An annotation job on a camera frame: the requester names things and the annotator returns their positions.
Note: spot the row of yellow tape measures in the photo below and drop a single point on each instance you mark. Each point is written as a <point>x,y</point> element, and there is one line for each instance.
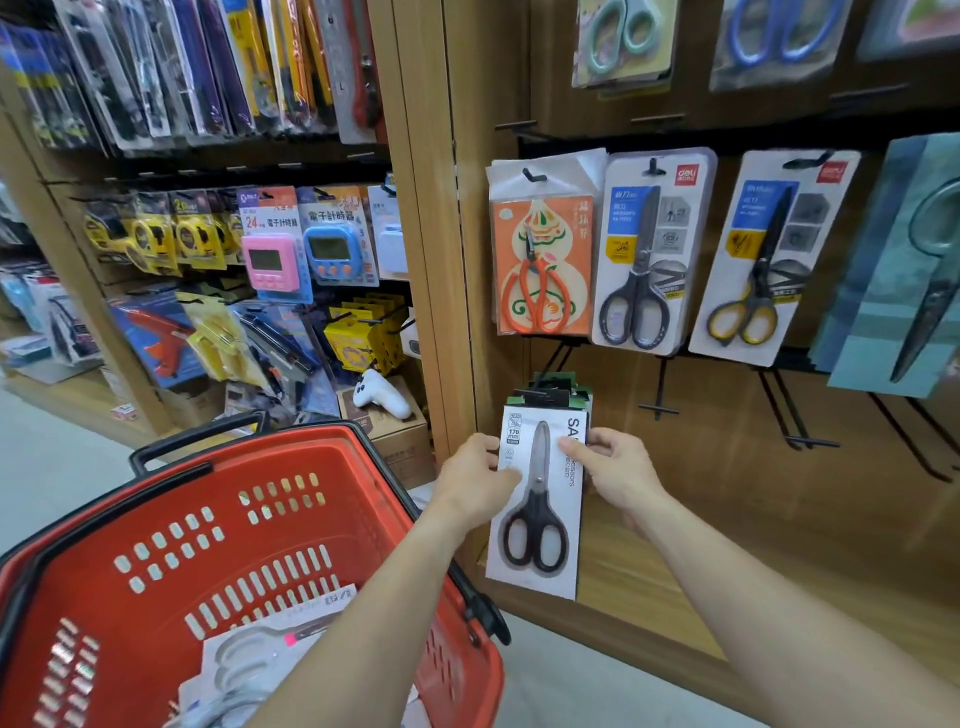
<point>161,232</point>

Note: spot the blue timer pack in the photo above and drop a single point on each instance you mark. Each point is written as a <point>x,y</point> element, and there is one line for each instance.
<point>336,240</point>

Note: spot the red plastic shopping basket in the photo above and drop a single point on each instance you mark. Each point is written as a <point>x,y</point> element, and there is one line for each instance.
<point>150,555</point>

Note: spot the wooden display shelf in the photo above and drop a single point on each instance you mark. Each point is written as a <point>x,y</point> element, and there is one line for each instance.
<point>750,487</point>

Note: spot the red glue gun blue pack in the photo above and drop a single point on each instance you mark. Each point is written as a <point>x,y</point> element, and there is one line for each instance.
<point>157,337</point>

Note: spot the orange scissors pack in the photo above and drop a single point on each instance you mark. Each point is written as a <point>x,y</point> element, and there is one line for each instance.
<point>541,255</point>

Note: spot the person's right forearm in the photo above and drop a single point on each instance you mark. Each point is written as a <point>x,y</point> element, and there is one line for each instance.
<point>780,622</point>

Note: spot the group of blue packs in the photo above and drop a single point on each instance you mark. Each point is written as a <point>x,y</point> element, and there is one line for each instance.
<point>45,315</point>

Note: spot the black metal display hook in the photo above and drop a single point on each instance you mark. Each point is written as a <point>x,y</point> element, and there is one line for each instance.
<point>911,442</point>
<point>660,390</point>
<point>795,420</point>

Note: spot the row of hanging knife packs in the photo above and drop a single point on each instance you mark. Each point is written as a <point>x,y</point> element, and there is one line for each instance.
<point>195,67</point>

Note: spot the pink timer pack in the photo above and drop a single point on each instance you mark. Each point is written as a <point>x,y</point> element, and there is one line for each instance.
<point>271,247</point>

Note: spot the black scissors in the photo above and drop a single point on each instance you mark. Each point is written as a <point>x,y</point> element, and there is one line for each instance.
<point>534,525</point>

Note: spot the stack of green-topped scissors packs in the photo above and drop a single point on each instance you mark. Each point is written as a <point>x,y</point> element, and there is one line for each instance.
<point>551,388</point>

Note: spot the person's left hand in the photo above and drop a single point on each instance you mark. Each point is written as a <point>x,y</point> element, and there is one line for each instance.
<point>469,487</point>

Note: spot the stack of yellow boxes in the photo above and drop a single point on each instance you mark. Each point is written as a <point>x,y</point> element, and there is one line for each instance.
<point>364,334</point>

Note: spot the white device pack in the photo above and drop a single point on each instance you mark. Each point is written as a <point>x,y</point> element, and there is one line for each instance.
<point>390,236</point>

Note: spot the large scissors on teal card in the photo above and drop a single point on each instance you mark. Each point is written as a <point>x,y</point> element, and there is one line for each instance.
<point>900,277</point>

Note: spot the green scissors pack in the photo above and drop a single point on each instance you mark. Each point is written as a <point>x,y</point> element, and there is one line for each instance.
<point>622,41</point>

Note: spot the person's right hand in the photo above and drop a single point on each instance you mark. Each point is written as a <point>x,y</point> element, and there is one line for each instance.
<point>622,472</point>

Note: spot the yellow tool pack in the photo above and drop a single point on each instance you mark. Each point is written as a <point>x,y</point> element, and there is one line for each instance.
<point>217,337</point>

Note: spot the grey scissors pack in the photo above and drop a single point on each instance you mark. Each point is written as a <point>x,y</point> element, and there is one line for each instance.
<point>255,660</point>

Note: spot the person's left thumb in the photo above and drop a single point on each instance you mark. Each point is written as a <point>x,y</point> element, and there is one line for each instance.
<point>507,480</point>

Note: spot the person's left forearm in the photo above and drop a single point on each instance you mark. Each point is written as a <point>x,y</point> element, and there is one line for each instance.
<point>375,630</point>

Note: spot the white glue gun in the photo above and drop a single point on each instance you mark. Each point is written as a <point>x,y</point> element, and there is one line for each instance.
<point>381,394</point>

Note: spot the black scissors blister pack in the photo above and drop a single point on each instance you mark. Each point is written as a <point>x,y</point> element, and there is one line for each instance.
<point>649,255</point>

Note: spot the blue scissors pack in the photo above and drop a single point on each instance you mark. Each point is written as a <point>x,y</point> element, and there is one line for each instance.
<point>780,37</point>

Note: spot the teal card pack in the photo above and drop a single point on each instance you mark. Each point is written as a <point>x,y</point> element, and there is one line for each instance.
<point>911,26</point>

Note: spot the person's right thumb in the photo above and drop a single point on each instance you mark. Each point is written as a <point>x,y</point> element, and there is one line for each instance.
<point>577,452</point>

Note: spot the yellow-black scissors blister pack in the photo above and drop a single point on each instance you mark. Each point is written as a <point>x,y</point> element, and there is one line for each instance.
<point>772,255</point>

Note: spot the grey glue gun pack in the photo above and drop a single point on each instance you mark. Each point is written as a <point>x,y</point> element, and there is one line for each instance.
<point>289,356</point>

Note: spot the brown cardboard box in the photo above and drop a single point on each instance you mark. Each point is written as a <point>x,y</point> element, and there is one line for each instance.
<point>397,442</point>

